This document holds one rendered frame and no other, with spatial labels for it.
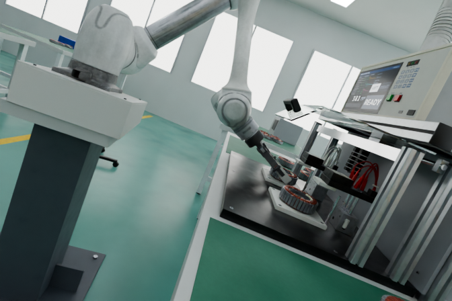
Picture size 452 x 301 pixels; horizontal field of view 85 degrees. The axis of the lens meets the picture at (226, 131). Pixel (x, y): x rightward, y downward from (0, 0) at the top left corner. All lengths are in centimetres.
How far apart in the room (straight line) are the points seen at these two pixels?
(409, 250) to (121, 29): 100
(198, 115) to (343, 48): 339
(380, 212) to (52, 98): 90
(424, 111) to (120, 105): 81
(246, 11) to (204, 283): 86
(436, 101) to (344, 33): 531
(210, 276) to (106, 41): 76
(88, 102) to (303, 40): 522
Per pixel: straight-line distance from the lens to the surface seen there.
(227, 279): 43
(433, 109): 77
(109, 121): 82
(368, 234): 65
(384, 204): 64
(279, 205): 72
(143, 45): 111
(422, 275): 77
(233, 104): 72
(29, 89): 90
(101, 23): 95
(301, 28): 580
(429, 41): 241
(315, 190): 103
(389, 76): 94
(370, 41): 621
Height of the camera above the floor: 100
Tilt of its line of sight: 8 degrees down
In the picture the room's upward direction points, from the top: 23 degrees clockwise
